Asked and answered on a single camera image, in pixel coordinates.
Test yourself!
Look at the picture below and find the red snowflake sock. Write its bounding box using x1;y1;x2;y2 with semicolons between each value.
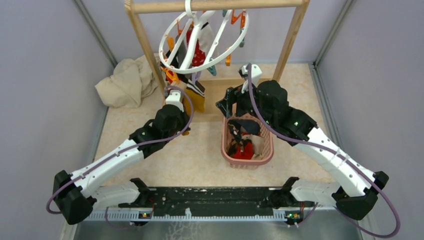
186;29;206;67

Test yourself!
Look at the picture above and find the purple cable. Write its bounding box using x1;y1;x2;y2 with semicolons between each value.
45;85;195;215
246;63;401;239

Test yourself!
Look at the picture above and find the teal plastic clip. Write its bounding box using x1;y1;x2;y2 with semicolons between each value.
206;65;217;77

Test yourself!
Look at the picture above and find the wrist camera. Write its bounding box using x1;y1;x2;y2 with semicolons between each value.
238;64;263;94
165;89;185;112

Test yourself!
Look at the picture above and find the beige crumpled cloth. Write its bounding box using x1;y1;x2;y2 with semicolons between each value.
95;55;158;108

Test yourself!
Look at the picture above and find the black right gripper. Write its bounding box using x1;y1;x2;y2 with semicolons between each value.
216;77;275;126

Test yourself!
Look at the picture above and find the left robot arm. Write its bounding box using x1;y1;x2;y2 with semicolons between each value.
46;104;193;225

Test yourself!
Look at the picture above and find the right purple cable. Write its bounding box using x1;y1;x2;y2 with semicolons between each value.
246;63;401;239

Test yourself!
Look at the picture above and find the lilac plastic clip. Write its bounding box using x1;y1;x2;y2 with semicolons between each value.
191;71;202;86

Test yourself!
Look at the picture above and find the pink plastic laundry basket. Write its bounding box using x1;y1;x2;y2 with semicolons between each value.
221;113;274;170

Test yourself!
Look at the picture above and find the orange plastic clip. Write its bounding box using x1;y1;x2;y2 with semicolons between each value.
160;66;180;84

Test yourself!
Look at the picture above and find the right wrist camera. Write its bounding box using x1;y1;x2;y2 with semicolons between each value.
238;64;263;94

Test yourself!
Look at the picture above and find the mustard yellow sock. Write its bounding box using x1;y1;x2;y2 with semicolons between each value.
182;82;205;118

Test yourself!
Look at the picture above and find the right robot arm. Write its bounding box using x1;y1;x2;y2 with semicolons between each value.
215;80;389;221

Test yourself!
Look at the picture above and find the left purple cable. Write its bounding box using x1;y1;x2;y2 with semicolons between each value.
45;85;195;215

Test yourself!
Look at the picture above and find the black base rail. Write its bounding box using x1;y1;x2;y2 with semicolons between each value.
119;186;312;223

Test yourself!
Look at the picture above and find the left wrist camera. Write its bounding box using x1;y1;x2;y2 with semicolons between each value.
165;89;185;112

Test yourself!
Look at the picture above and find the wooden drying rack frame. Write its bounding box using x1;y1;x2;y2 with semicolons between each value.
124;0;311;124

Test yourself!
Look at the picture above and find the white round clip hanger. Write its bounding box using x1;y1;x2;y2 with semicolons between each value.
158;0;250;74

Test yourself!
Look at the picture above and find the grey sock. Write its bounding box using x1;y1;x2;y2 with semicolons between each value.
172;35;187;69

